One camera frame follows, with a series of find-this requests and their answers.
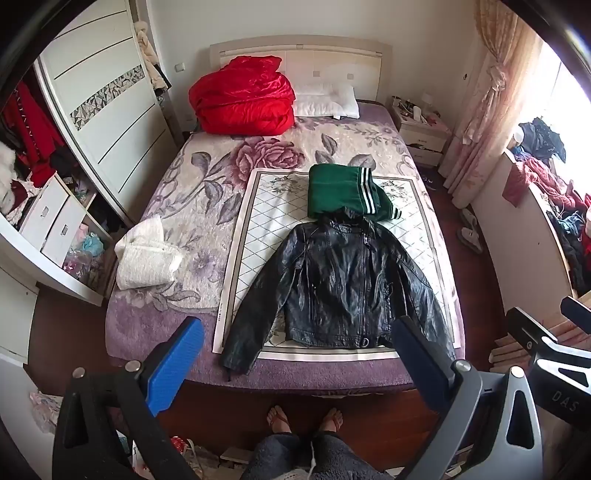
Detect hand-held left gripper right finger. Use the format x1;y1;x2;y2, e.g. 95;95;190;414
392;316;544;480

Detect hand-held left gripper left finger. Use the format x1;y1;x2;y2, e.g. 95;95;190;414
52;316;205;480

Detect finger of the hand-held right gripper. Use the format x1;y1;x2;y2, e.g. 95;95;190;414
561;295;591;328
505;307;559;365

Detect black leather jacket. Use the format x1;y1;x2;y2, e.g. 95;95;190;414
222;207;458;381

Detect pile of mixed clothes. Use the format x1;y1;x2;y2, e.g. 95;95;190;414
503;117;591;296

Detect stack of beige boards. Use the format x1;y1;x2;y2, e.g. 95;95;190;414
488;320;573;377

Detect white window counter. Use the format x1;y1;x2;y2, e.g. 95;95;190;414
471;148;578;324

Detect person's right foot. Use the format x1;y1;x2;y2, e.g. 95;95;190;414
320;407;345;435

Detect person's foot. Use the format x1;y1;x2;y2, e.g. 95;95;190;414
320;407;345;435
267;405;293;435

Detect white fluffy garment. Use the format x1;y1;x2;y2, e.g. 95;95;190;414
114;216;184;291

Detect person's left foot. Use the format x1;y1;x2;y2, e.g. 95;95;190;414
267;405;293;435

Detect person's legs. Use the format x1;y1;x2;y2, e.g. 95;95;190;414
241;431;386;480

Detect white diamond-pattern mat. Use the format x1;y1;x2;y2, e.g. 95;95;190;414
212;168;465;363

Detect white wardrobe drawer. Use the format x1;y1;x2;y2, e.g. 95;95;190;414
41;196;87;268
18;178;70;238

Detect bed with floral cover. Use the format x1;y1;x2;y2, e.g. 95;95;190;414
105;102;465;395

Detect green garment with white stripes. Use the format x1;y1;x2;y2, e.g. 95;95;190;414
307;164;402;221

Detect pink floral curtain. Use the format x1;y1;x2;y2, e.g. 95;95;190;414
445;0;546;208

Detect white nightstand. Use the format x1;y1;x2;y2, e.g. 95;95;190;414
392;104;452;168

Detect white wardrobe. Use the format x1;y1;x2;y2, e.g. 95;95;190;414
0;0;181;310

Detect red hanging garments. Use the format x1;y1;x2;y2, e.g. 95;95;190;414
9;83;65;185

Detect red quilt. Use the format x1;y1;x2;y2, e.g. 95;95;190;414
188;55;296;137

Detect white pillow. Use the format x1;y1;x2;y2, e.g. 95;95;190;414
293;83;360;120

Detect cream hanging garment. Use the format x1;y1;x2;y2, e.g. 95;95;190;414
137;25;170;92

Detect white bed headboard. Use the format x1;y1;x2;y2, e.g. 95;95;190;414
209;39;393;103

